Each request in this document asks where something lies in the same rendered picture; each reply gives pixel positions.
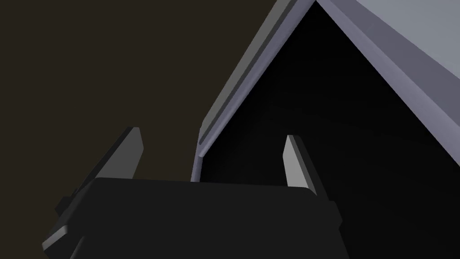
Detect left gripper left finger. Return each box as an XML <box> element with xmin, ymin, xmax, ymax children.
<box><xmin>73</xmin><ymin>126</ymin><xmax>144</xmax><ymax>196</ymax></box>

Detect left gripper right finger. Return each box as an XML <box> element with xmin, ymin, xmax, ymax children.
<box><xmin>282</xmin><ymin>134</ymin><xmax>329</xmax><ymax>201</ymax></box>

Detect grey cabinet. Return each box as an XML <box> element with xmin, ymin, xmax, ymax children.
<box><xmin>190</xmin><ymin>0</ymin><xmax>460</xmax><ymax>183</ymax></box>

